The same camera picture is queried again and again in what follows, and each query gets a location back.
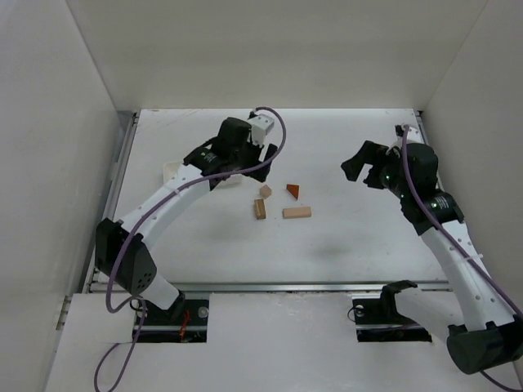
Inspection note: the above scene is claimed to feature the light wood cube block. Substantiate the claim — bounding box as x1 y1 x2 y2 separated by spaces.
259 185 272 199

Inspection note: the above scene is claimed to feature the striped dark wood block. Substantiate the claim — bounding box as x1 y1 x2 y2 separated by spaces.
254 198 266 220

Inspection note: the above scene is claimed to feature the orange triangular wood block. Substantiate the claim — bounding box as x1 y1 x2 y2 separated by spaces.
286 184 300 200

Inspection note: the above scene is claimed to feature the long light wood block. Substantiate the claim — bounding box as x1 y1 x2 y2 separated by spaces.
282 207 312 219

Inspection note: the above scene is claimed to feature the white plastic tray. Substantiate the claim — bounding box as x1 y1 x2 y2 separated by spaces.
163 161 243 188

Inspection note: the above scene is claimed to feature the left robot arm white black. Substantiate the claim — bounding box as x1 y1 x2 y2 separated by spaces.
95 113 280 319

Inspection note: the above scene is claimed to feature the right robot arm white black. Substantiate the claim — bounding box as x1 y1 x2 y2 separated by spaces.
341 140 522 374

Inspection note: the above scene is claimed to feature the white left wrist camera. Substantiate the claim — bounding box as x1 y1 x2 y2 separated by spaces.
247 114 275 147

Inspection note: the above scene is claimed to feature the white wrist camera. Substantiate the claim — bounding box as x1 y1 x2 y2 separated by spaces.
387 124 424 153
247 114 275 147

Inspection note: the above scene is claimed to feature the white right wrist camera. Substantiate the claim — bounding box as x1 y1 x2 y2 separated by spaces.
387 124 424 153

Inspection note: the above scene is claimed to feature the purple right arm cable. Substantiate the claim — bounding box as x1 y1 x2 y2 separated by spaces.
400 125 523 389

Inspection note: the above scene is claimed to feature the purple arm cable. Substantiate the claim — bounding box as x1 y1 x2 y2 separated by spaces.
400 125 523 389
92 106 287 389

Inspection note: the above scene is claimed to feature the aluminium rail left side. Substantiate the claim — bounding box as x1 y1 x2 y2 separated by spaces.
76 110 140 293

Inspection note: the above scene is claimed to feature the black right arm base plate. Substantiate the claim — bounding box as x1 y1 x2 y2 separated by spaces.
347 297 432 343

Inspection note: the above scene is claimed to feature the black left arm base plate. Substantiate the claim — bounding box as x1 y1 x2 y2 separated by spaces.
131 298 210 343

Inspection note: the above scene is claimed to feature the aluminium rail front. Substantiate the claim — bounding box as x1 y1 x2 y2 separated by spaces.
84 280 452 293

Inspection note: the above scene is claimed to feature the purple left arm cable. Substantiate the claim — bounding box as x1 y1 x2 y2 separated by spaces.
92 106 287 389

